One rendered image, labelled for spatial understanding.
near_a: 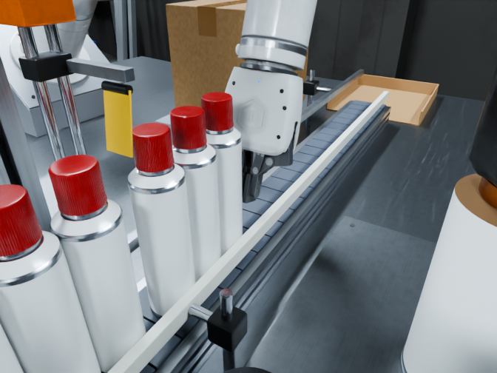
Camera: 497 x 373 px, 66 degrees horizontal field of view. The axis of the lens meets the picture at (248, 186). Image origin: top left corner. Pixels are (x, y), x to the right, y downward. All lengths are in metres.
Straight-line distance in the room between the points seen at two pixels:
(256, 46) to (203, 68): 0.49
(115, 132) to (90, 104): 0.81
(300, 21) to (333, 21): 2.73
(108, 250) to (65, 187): 0.06
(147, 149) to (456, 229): 0.24
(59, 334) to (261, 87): 0.33
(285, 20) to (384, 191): 0.42
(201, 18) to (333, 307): 0.69
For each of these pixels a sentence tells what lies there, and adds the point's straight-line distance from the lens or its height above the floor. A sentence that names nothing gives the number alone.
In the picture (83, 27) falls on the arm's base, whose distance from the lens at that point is 1.05.
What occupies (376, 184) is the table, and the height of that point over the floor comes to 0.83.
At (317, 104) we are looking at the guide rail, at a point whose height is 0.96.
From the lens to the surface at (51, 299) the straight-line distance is 0.30.
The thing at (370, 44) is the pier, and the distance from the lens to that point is 2.93.
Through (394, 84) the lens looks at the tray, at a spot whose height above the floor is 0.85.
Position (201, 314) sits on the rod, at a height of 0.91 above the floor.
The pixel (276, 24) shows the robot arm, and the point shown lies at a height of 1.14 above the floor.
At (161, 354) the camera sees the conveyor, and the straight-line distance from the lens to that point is 0.41.
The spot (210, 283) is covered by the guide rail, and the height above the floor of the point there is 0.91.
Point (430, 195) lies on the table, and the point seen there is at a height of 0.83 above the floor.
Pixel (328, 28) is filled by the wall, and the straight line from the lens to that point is 3.24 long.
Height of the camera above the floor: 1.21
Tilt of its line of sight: 30 degrees down
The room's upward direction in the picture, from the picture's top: straight up
